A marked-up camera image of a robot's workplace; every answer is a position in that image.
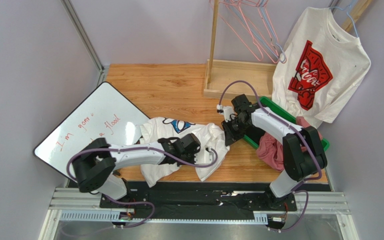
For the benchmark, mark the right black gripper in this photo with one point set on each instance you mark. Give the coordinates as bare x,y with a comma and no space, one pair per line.
229,132

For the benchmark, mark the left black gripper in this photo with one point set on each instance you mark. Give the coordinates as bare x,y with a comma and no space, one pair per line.
193,158

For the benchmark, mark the white flower print t-shirt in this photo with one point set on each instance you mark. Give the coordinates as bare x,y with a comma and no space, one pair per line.
209,135

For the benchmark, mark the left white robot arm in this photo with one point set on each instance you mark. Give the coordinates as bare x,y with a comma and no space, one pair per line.
93,168

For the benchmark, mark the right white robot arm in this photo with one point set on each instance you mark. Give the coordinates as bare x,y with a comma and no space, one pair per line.
302,149

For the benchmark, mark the pink crumpled shirt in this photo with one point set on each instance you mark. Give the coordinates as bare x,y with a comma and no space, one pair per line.
270,151

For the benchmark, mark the wooden hanger rack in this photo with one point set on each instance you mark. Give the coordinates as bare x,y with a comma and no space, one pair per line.
220,73

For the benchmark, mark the white t-shirt red print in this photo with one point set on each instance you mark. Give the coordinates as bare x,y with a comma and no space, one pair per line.
325,65

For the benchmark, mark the blue hanger holding shirt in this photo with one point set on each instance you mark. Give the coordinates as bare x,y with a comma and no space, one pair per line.
349,24

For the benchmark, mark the black garment in bin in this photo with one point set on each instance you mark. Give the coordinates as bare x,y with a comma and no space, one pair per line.
255,134

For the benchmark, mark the whiteboard with red writing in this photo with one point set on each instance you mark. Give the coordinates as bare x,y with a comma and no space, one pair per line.
105,113

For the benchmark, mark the green plastic bin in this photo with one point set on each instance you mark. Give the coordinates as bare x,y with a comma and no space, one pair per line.
266,102

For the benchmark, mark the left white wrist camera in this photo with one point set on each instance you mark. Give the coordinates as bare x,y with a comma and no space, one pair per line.
208,155

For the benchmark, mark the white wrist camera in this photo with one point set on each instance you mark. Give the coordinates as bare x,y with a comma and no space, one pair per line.
227,112
208,155

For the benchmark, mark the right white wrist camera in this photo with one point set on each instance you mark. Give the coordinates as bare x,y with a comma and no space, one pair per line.
227,112

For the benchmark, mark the aluminium corner frame post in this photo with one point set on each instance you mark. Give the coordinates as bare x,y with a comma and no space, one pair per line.
75,19

